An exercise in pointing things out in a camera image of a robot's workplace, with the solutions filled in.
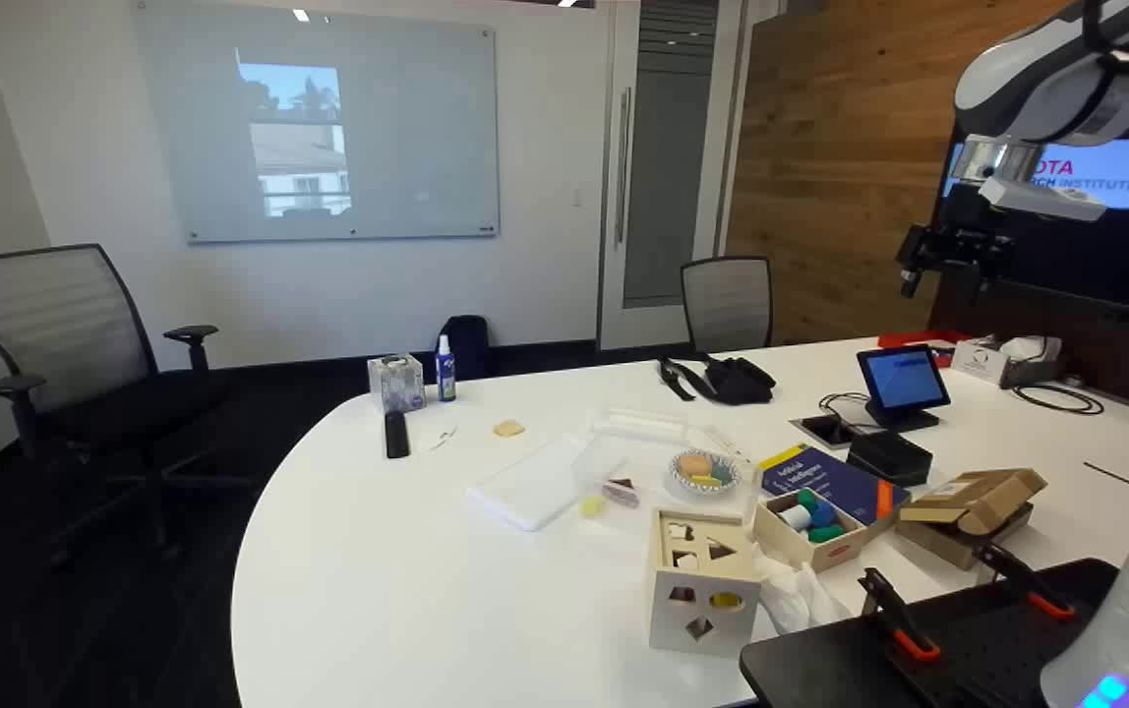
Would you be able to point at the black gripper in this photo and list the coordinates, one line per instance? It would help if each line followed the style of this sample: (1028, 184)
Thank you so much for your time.
(948, 251)

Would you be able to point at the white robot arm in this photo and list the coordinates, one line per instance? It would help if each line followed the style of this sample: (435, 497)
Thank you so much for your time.
(1053, 86)

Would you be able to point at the black and white bowl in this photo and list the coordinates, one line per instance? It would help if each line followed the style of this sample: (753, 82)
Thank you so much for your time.
(700, 478)

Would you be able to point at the red box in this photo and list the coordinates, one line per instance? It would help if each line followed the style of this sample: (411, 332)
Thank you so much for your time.
(934, 341)

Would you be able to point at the black tablet on stand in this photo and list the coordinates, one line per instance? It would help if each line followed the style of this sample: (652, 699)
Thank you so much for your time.
(902, 387)

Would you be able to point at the small black box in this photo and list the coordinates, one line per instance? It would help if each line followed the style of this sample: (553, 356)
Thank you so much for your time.
(889, 457)

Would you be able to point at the black square pad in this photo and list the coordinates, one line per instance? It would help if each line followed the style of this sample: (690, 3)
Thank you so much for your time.
(827, 430)

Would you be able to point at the cardboard box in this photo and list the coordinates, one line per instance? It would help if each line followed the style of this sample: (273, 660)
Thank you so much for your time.
(969, 514)

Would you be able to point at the blue book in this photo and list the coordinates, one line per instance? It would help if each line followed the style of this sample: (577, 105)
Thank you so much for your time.
(852, 489)

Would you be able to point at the black bag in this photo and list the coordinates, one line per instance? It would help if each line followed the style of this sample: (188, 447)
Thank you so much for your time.
(719, 379)

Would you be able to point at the black orange clamp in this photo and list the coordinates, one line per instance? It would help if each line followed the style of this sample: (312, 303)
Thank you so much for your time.
(885, 609)
(1023, 583)

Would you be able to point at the clear plastic container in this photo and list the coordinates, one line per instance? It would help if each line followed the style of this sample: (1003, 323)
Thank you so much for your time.
(628, 457)

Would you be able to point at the black mounting plate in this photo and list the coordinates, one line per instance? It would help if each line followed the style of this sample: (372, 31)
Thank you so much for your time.
(978, 645)

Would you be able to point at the wooden shape sorter box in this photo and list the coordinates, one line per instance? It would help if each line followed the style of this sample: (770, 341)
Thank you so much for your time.
(700, 583)

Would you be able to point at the white paper sheet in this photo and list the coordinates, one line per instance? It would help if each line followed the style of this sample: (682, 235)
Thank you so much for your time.
(532, 489)

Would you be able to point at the blue spray bottle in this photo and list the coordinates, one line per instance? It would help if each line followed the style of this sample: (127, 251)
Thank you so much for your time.
(445, 367)

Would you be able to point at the clear plastic cup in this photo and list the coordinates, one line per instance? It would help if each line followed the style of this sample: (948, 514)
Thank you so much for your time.
(393, 383)

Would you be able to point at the black remote control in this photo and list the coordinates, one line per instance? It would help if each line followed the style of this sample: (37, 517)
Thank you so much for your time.
(393, 433)

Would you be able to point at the glass whiteboard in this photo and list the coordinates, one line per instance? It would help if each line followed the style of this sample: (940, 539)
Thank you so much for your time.
(291, 125)

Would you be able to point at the black office chair left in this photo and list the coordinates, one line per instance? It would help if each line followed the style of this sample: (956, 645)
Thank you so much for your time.
(84, 383)

